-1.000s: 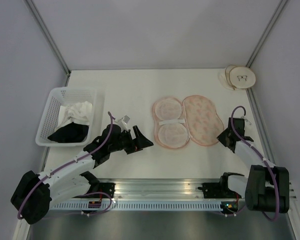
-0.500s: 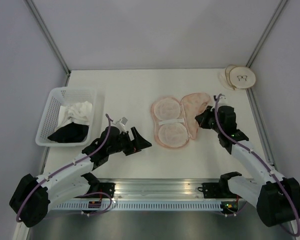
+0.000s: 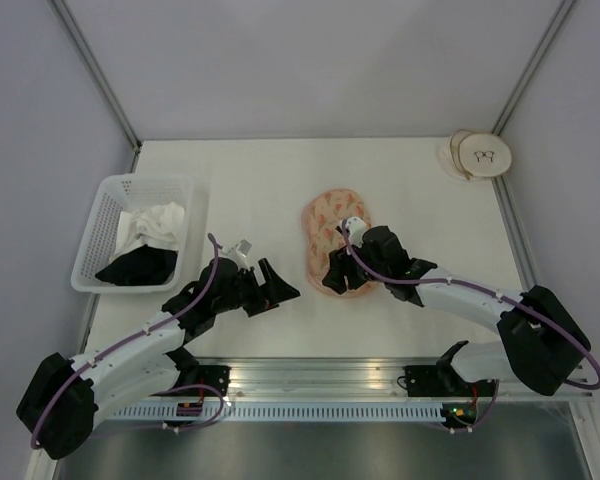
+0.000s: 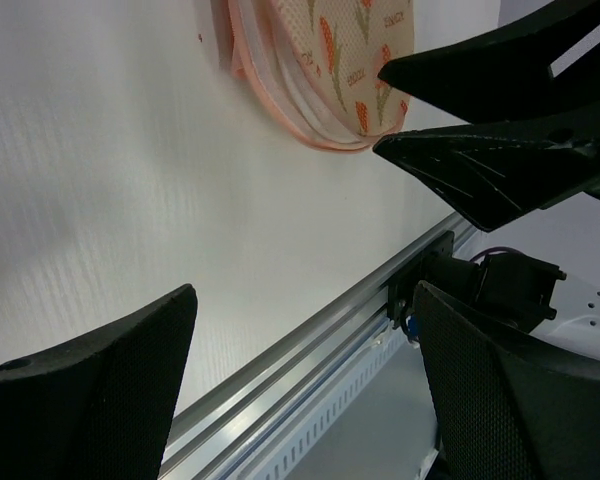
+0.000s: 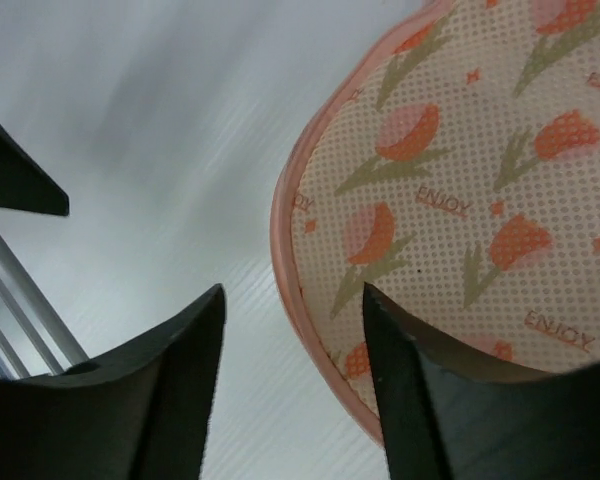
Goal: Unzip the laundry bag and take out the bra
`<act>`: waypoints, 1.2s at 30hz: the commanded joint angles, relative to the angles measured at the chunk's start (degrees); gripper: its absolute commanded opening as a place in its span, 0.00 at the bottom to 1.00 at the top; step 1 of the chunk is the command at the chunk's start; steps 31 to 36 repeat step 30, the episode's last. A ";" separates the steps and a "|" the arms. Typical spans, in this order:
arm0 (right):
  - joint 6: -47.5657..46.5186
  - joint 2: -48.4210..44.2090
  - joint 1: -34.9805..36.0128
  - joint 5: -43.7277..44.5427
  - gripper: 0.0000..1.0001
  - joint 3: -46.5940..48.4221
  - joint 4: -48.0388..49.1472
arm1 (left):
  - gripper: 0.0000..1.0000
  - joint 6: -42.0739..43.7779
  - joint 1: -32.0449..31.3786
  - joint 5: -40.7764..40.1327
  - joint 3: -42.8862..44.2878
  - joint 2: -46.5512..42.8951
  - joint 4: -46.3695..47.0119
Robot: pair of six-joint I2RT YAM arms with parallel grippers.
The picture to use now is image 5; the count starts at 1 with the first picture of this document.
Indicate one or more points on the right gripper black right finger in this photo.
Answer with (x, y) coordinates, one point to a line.
(450, 411)

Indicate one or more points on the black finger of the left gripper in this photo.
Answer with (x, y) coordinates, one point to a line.
(24, 185)

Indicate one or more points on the aluminium rail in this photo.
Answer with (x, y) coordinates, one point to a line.
(34, 340)

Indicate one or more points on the floral laundry bag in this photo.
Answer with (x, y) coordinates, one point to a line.
(457, 169)

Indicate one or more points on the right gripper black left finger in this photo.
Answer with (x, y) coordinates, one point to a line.
(138, 411)

